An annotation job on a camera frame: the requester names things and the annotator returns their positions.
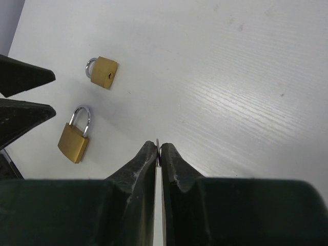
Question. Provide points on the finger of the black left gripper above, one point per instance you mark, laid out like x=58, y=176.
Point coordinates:
x=17, y=76

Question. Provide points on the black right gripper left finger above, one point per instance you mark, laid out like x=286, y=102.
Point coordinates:
x=118, y=210

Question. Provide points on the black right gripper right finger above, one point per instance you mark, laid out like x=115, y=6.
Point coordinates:
x=199, y=210

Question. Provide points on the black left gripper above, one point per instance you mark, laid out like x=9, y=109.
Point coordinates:
x=17, y=118

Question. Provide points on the small brass padlock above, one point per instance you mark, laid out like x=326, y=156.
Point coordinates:
x=101, y=71

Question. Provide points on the large brass padlock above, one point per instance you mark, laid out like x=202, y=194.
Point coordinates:
x=74, y=141

